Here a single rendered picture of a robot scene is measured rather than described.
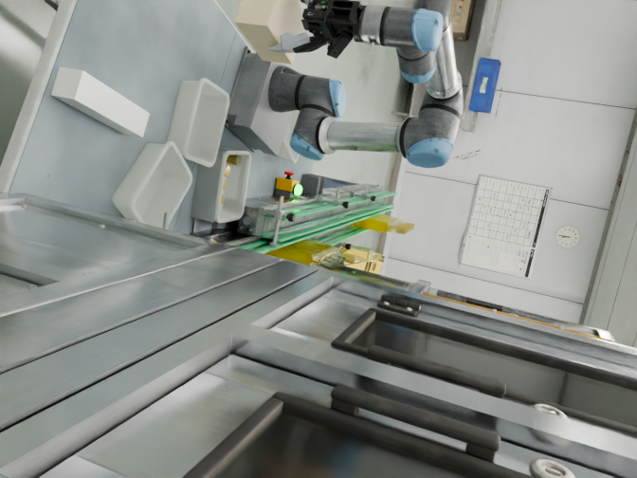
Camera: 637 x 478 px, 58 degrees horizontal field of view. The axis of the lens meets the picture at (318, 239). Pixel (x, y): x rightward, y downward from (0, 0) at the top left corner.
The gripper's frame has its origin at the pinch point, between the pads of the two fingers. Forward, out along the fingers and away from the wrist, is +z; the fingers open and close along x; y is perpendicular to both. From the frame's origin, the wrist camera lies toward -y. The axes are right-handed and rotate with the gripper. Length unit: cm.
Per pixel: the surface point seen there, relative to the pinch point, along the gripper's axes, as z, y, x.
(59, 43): 36.1, 18.5, 20.4
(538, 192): -70, -633, -161
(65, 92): 32.4, 16.4, 29.6
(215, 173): 30, -45, 26
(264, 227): 24, -76, 35
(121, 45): 35.9, 2.1, 11.5
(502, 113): -7, -605, -244
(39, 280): -6, 49, 64
